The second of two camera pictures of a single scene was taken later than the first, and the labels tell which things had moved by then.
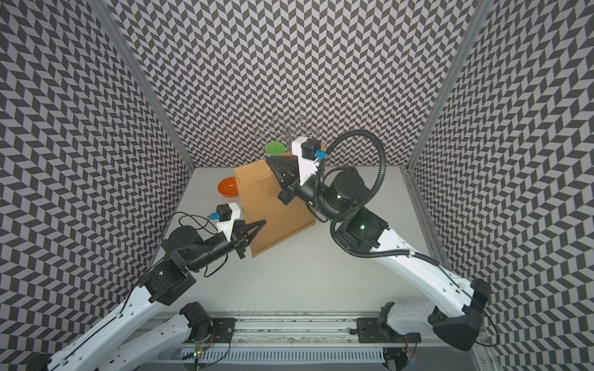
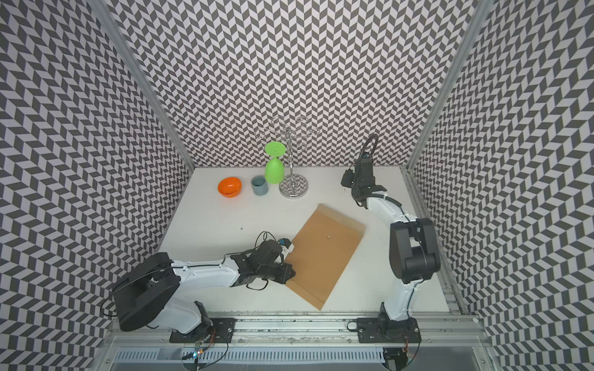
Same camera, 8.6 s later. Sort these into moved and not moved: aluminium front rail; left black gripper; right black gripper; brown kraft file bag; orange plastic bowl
Moved: right black gripper; brown kraft file bag; left black gripper
Not moved: orange plastic bowl; aluminium front rail
